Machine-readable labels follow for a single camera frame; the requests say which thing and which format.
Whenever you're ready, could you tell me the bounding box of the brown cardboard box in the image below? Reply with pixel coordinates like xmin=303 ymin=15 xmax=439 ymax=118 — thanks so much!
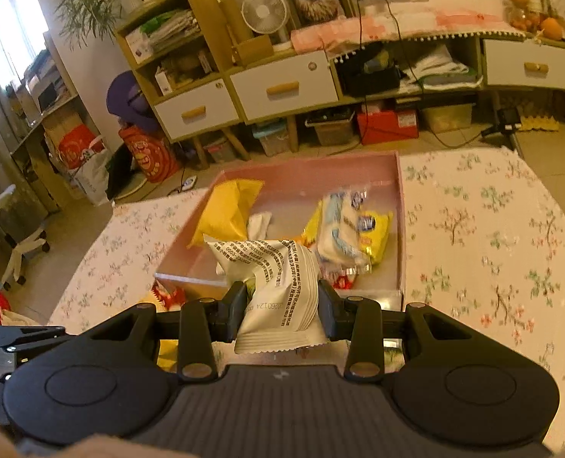
xmin=231 ymin=33 xmax=274 ymax=66

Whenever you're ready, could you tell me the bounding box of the pink storage box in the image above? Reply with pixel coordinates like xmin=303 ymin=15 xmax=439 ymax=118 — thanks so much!
xmin=153 ymin=150 xmax=410 ymax=316

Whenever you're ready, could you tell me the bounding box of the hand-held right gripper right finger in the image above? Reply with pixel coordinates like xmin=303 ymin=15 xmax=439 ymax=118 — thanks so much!
xmin=317 ymin=279 xmax=475 ymax=377

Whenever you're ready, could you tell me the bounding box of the yellow foam tray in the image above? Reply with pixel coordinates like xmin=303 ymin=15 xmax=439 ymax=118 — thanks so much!
xmin=520 ymin=113 xmax=561 ymax=133

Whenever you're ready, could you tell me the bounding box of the orange cardboard box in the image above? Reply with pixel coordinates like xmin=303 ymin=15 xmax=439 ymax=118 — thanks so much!
xmin=356 ymin=106 xmax=420 ymax=146

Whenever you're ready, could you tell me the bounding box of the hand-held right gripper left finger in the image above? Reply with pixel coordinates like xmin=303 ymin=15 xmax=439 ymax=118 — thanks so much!
xmin=79 ymin=281 xmax=250 ymax=379

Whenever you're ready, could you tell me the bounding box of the stack of papers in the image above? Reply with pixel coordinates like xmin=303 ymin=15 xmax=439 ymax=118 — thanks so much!
xmin=140 ymin=8 xmax=203 ymax=54

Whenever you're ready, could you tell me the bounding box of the long wooden cabinet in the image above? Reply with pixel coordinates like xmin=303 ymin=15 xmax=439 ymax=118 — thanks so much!
xmin=228 ymin=24 xmax=565 ymax=153

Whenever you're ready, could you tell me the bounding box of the wooden side shelf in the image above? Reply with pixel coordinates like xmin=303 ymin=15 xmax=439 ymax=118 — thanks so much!
xmin=5 ymin=33 xmax=103 ymax=211

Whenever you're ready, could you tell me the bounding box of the purple hat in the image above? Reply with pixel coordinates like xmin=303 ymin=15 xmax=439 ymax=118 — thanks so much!
xmin=105 ymin=69 xmax=162 ymax=135

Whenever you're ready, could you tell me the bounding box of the pink table runner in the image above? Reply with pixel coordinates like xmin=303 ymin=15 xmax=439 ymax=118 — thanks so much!
xmin=289 ymin=6 xmax=528 ymax=59

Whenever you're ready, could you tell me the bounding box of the tall wooden shelf cabinet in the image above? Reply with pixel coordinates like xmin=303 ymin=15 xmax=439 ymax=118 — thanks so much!
xmin=115 ymin=0 xmax=252 ymax=160

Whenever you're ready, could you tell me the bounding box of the pile of white papers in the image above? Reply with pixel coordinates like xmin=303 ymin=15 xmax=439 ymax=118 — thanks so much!
xmin=401 ymin=44 xmax=484 ymax=92

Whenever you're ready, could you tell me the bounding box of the red white snack packet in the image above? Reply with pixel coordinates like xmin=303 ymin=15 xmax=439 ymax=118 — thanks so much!
xmin=329 ymin=267 xmax=360 ymax=293

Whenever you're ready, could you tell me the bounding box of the white printed snack packet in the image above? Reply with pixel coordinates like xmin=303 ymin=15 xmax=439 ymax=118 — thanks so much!
xmin=203 ymin=236 xmax=329 ymax=355

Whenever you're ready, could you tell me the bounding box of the floral printed cloth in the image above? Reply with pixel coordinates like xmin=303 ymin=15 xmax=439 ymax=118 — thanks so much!
xmin=48 ymin=145 xmax=565 ymax=440

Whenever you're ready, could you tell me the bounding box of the white office chair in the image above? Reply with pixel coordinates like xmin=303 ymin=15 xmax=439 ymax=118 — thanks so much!
xmin=0 ymin=184 xmax=53 ymax=293

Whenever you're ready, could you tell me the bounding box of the black camera on tripod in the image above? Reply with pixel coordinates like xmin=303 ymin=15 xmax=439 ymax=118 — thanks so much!
xmin=479 ymin=106 xmax=525 ymax=150

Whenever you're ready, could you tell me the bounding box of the white box on shelf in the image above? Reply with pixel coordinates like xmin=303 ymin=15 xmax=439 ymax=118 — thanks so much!
xmin=124 ymin=30 xmax=155 ymax=64

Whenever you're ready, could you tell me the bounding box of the white drawer wooden handle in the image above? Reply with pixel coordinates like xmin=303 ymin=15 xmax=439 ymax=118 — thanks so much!
xmin=482 ymin=38 xmax=565 ymax=92
xmin=153 ymin=79 xmax=241 ymax=142
xmin=229 ymin=50 xmax=339 ymax=123

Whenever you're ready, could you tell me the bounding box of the small white carton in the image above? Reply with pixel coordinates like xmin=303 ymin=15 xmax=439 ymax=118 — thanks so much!
xmin=153 ymin=66 xmax=174 ymax=97

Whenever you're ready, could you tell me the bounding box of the yellow blue-label snack packet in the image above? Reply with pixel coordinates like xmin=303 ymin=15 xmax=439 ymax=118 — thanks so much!
xmin=303 ymin=198 xmax=394 ymax=266

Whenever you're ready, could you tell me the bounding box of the clear plastic storage bin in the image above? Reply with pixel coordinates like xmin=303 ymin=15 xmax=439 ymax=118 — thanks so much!
xmin=304 ymin=109 xmax=358 ymax=148
xmin=250 ymin=121 xmax=291 ymax=156
xmin=420 ymin=102 xmax=475 ymax=134
xmin=203 ymin=137 xmax=239 ymax=164

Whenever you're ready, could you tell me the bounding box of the potted green plant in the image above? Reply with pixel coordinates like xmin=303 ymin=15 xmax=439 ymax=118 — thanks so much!
xmin=55 ymin=0 xmax=169 ymax=42

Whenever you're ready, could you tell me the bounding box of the black bag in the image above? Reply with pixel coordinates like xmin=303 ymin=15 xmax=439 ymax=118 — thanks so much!
xmin=334 ymin=52 xmax=404 ymax=97

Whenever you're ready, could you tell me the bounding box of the white blue snack packet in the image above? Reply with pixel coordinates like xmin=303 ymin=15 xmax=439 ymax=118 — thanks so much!
xmin=315 ymin=189 xmax=375 ymax=274

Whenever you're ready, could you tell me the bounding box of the white orange shopping bag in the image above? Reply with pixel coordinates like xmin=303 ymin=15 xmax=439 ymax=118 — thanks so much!
xmin=57 ymin=123 xmax=115 ymax=207

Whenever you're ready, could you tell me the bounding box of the black flat board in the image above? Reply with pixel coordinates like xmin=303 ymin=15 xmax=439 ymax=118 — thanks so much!
xmin=105 ymin=149 xmax=141 ymax=202

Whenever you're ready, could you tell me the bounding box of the red printed bag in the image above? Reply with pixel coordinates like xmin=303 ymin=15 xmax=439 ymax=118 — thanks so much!
xmin=118 ymin=125 xmax=181 ymax=184

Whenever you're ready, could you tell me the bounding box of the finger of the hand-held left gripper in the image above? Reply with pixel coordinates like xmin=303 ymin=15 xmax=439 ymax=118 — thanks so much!
xmin=0 ymin=325 xmax=68 ymax=355

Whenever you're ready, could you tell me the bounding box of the large yellow snack bag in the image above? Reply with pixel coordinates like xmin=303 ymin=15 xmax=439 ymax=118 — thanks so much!
xmin=187 ymin=179 xmax=266 ymax=250

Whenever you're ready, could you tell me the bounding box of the small white snack packet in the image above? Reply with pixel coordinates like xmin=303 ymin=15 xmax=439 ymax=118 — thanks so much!
xmin=247 ymin=212 xmax=273 ymax=242

